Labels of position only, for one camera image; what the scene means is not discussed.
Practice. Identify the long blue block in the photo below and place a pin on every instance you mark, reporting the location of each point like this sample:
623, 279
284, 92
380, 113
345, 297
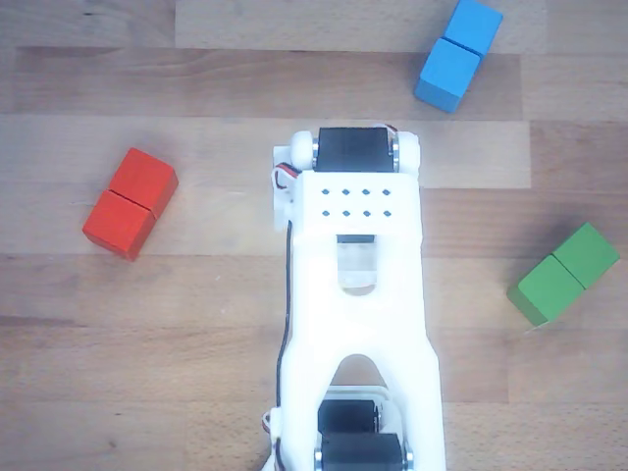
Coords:
449, 73

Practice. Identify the long green block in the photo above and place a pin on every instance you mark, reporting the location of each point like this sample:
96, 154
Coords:
554, 284

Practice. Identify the long red block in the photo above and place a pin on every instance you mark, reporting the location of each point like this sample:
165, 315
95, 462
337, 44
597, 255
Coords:
127, 206

